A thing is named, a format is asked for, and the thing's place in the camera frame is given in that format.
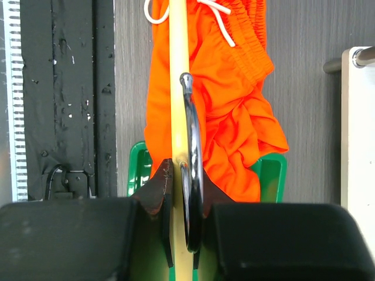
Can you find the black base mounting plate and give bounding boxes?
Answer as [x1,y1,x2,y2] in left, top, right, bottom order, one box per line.
[20,1,117,200]

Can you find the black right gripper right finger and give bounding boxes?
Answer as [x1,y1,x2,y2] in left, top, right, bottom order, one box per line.
[197,174,374,280]

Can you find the white slotted cable duct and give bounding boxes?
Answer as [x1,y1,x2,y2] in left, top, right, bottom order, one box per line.
[1,1,28,202]

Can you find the orange shorts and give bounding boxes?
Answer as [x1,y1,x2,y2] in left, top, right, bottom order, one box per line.
[143,0,290,203]

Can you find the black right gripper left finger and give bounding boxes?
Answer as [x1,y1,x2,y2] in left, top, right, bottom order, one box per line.
[1,159,173,280]

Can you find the yellow hanger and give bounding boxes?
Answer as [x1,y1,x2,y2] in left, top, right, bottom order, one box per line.
[169,1,203,280]

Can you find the white two-tier shelf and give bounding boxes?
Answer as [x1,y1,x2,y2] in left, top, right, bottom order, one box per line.
[323,46,375,232]

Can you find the green plastic tray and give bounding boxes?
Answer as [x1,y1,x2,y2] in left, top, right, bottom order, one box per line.
[127,141,287,203]

